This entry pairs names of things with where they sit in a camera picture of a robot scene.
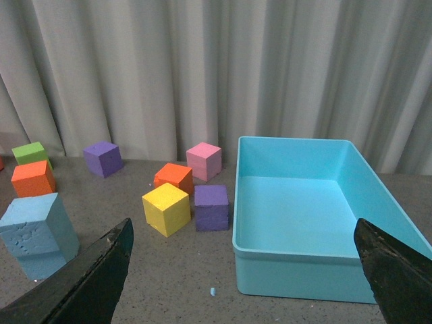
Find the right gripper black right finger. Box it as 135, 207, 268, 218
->
354, 218, 431, 323

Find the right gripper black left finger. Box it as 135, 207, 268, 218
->
1, 218, 134, 323

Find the blue foam cube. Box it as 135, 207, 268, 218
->
17, 252, 67, 280
1, 193, 80, 261

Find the yellow foam cube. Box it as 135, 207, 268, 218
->
142, 183, 192, 238

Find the orange foam cube left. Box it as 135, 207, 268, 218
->
11, 160, 56, 198

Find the orange foam cube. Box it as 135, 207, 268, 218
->
153, 163, 194, 195
11, 160, 56, 198

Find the light blue plastic bin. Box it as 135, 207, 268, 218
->
232, 136, 431, 304

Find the purple foam cube rear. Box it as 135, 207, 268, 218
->
83, 141, 124, 178

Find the purple foam cube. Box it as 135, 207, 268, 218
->
83, 141, 124, 178
194, 185, 230, 232

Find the green foam cube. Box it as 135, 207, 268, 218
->
12, 142, 53, 169

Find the orange foam cube right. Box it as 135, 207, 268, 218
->
153, 163, 194, 195

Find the purple foam cube right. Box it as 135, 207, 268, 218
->
194, 185, 230, 232

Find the pink foam cube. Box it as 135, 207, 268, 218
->
186, 142, 222, 182

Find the grey curtain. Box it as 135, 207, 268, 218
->
1, 1, 431, 175

